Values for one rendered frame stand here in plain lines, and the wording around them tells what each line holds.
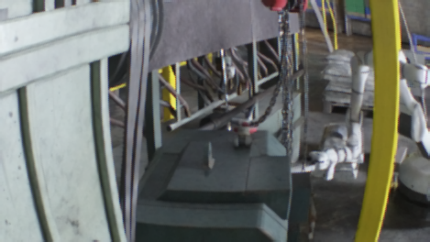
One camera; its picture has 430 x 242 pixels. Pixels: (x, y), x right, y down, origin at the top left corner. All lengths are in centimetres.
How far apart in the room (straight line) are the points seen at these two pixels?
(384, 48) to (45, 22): 103
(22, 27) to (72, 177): 28
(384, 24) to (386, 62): 13
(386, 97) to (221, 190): 59
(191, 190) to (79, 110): 50
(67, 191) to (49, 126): 11
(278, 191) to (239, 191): 9
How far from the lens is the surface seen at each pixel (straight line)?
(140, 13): 81
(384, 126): 141
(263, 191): 113
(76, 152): 72
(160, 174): 133
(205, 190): 114
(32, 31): 58
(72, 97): 70
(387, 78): 137
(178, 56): 193
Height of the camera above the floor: 133
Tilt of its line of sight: 16 degrees down
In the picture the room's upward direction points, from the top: 2 degrees counter-clockwise
